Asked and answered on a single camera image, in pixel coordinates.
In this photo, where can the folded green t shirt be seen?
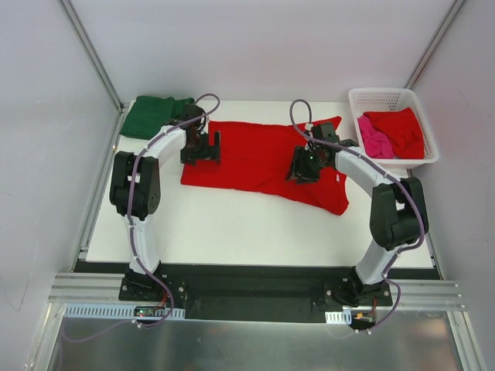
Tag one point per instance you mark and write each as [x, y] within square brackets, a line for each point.
[148, 114]

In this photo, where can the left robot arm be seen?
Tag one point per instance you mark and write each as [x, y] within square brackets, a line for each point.
[135, 192]

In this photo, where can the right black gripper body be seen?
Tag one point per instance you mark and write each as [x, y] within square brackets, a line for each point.
[304, 166]

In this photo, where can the right aluminium frame post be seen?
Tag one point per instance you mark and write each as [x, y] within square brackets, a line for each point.
[448, 20]

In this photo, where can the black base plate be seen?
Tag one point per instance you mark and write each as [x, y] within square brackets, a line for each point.
[254, 293]

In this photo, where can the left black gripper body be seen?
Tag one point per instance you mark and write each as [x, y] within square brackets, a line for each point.
[199, 153]

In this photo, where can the right white cable duct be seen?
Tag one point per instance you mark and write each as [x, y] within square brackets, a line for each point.
[343, 317]

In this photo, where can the left aluminium frame post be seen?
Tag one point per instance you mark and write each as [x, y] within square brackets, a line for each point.
[68, 9]

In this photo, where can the red t shirt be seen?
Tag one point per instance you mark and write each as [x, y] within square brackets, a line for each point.
[257, 158]
[403, 131]

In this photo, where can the white plastic basket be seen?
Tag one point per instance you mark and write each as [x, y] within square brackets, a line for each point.
[393, 99]

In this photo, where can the red t shirt in basket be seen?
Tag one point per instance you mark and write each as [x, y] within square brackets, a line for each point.
[403, 131]

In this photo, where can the pink t shirt in basket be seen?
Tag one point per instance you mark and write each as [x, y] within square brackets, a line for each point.
[376, 144]

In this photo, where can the left white cable duct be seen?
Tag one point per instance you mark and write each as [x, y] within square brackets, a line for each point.
[102, 311]

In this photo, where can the aluminium frame post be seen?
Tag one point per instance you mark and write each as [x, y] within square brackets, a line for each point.
[448, 20]
[68, 9]

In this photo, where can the white cable duct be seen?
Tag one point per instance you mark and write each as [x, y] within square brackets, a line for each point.
[343, 317]
[102, 311]

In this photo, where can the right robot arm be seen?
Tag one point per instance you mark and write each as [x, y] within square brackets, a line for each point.
[398, 215]

